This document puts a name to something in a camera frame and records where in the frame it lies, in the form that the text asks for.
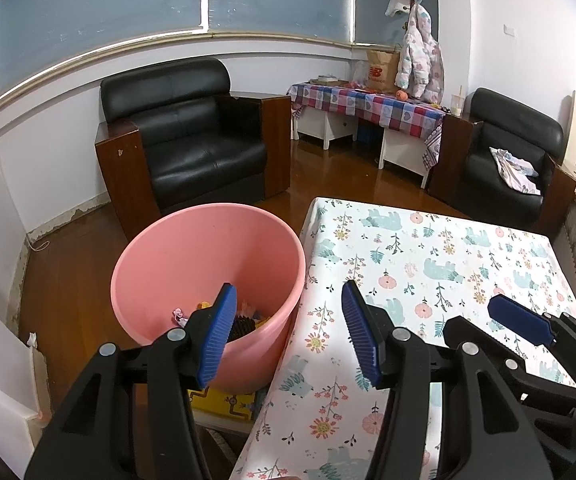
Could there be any brown paper bag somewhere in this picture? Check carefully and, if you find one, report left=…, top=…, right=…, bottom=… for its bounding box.
left=366, top=49, right=403, bottom=93

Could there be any white board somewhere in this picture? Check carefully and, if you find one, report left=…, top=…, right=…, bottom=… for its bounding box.
left=0, top=280, right=51, bottom=461

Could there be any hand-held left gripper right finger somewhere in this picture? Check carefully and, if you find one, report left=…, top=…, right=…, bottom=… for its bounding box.
left=342, top=280, right=554, bottom=480

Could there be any black foam net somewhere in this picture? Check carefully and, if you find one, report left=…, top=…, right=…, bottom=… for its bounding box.
left=233, top=316, right=259, bottom=343

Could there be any crumpled patterned cloth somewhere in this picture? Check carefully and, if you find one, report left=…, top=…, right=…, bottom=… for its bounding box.
left=489, top=147, right=541, bottom=195

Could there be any narrow black leather armchair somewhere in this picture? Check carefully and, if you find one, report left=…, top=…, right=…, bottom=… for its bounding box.
left=428, top=87, right=576, bottom=238

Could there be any frosted window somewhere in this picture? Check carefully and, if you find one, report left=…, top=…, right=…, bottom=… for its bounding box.
left=0, top=0, right=439, bottom=111

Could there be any hanging patterned puffer jacket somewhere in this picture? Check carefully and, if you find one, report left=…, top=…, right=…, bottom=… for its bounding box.
left=395, top=4, right=444, bottom=103

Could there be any pink plastic bucket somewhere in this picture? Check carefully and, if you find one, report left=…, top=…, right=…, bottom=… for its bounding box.
left=111, top=203, right=307, bottom=393

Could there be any wide black leather armchair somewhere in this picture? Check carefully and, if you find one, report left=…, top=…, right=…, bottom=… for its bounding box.
left=95, top=57, right=293, bottom=241

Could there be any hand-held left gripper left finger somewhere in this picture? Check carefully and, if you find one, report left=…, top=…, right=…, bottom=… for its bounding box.
left=24, top=282, right=239, bottom=480

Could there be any yellow foam mat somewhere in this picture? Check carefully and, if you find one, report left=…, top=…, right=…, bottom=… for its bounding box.
left=188, top=387, right=259, bottom=423

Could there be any checkered tablecloth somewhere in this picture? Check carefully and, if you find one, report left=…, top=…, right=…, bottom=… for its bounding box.
left=288, top=81, right=446, bottom=168

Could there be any white side table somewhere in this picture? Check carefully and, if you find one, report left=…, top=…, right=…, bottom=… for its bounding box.
left=295, top=107, right=431, bottom=188

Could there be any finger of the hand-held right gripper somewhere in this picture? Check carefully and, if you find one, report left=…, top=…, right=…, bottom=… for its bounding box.
left=442, top=316, right=576, bottom=411
left=488, top=294, right=576, bottom=366

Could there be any floral tablecloth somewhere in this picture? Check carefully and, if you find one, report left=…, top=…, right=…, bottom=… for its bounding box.
left=230, top=197, right=576, bottom=480

